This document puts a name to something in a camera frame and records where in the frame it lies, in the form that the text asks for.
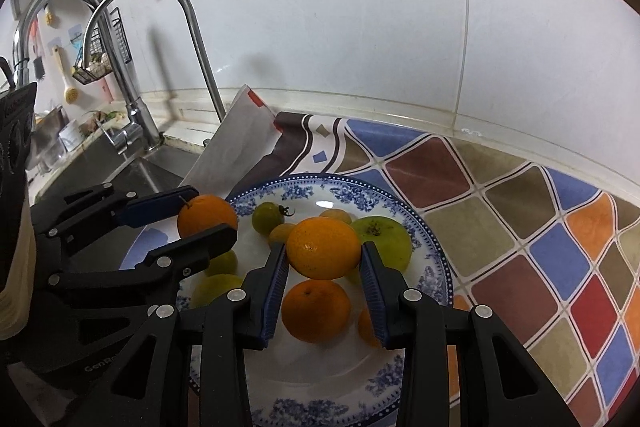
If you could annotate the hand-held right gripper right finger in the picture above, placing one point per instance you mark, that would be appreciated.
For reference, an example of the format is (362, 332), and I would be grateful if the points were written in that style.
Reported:
(372, 302)

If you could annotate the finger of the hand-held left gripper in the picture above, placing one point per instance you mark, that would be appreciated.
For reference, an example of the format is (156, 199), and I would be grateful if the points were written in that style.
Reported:
(150, 207)
(200, 247)

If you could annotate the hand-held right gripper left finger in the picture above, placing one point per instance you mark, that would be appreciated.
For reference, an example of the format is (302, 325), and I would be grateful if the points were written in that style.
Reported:
(275, 302)

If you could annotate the small orange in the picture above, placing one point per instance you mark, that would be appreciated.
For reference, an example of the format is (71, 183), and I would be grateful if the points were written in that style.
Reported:
(365, 324)

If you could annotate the yellow-green round plum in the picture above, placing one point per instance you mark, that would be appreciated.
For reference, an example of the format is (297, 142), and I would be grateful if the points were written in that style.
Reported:
(224, 263)
(212, 289)

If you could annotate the orange mandarin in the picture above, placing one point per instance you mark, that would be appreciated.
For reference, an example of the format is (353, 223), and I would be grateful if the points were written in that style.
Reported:
(205, 214)
(322, 247)

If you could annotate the large orange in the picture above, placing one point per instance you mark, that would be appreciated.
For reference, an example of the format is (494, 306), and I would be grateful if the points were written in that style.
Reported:
(315, 312)

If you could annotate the green apple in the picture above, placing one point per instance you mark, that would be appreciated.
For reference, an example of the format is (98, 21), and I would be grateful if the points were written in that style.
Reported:
(387, 242)

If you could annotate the small yellow kumquat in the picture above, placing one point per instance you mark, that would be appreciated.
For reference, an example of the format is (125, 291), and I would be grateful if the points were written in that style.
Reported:
(336, 215)
(280, 234)

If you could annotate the green tomato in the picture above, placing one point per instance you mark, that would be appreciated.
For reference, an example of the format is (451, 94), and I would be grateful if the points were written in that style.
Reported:
(265, 218)

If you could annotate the blue and white plate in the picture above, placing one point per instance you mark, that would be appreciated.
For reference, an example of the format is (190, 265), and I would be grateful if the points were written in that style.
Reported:
(320, 372)

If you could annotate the stainless steel sink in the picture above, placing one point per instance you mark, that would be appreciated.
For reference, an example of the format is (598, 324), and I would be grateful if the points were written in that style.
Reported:
(150, 169)

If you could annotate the chrome pull-down faucet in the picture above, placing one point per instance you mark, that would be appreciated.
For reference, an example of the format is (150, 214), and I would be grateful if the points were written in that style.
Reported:
(132, 117)

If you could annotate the white paper bag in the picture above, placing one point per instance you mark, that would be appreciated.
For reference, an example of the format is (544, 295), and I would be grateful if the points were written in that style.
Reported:
(230, 152)

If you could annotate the white cup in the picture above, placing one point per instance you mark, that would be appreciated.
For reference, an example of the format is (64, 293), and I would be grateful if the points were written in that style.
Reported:
(70, 136)

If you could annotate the yellow dish brush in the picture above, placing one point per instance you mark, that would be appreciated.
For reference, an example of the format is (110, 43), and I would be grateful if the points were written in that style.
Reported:
(71, 93)

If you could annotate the colourful patterned counter mat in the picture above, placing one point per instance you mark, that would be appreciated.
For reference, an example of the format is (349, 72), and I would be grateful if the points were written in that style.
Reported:
(500, 227)

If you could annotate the thin gooseneck faucet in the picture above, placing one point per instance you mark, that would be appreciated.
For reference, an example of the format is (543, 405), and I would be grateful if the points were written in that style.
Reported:
(197, 42)

